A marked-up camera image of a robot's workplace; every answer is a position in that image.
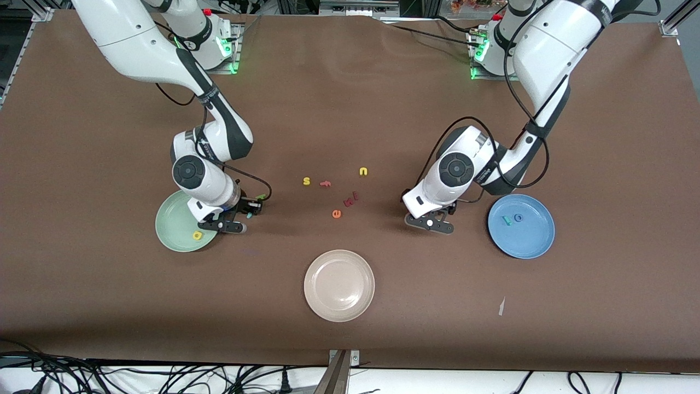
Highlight green plate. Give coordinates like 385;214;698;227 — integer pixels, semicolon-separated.
155;190;218;253

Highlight blue plate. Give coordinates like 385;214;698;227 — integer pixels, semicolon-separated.
488;194;556;259

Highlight beige plate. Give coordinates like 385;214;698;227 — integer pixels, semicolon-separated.
304;250;376;322

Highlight dried flower bunch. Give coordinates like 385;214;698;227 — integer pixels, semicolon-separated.
450;0;506;14

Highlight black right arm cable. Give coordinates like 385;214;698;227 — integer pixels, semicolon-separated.
156;82;272;208

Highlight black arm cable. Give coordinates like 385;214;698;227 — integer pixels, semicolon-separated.
416;0;550;189
156;82;272;208

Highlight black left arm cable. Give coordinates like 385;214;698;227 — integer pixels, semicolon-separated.
416;0;550;189

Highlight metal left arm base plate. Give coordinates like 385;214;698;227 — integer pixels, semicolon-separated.
469;30;529;82

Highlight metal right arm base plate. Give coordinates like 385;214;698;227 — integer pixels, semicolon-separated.
182;22;242;75

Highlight black table cable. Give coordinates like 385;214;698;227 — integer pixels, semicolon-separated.
429;15;482;34
391;25;479;49

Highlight metal table edge bracket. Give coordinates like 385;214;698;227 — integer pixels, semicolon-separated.
313;349;361;394

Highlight tangled black floor cables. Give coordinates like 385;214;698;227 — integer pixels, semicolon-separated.
0;339;329;394

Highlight aluminium frame section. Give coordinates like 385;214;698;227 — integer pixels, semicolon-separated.
319;0;401;18

